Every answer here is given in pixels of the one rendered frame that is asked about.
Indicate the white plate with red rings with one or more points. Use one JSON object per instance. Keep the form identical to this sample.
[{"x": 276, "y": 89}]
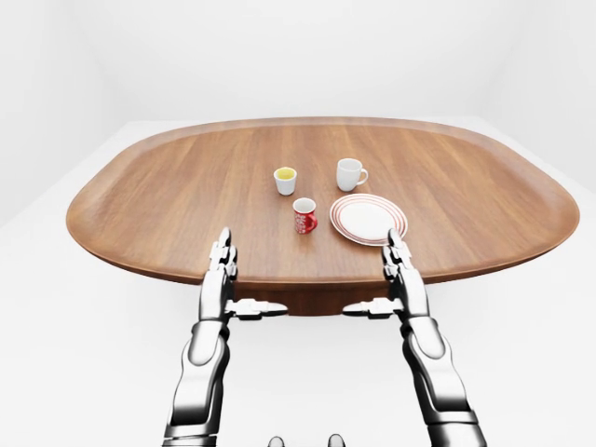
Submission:
[{"x": 368, "y": 219}]

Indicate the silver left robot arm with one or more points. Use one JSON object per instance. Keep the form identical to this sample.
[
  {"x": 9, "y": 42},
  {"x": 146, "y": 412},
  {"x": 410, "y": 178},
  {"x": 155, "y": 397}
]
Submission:
[{"x": 200, "y": 377}]

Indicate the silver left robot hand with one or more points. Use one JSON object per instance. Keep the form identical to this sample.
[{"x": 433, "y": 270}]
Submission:
[{"x": 215, "y": 291}]

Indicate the white cup with yellow inside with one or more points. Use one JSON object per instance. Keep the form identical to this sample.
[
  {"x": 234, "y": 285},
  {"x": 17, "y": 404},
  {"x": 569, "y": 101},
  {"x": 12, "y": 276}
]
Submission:
[{"x": 285, "y": 181}]

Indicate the red patterned mug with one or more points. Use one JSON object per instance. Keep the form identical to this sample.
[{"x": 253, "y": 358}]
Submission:
[{"x": 305, "y": 216}]

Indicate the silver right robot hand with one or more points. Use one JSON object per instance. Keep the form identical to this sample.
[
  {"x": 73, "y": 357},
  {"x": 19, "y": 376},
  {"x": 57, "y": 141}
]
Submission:
[{"x": 410, "y": 293}]

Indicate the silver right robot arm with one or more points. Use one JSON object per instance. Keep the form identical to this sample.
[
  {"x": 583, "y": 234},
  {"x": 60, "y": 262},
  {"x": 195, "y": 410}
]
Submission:
[{"x": 437, "y": 377}]

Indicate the small dark rounded shape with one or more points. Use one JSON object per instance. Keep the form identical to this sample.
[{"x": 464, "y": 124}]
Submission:
[
  {"x": 276, "y": 441},
  {"x": 335, "y": 440}
]

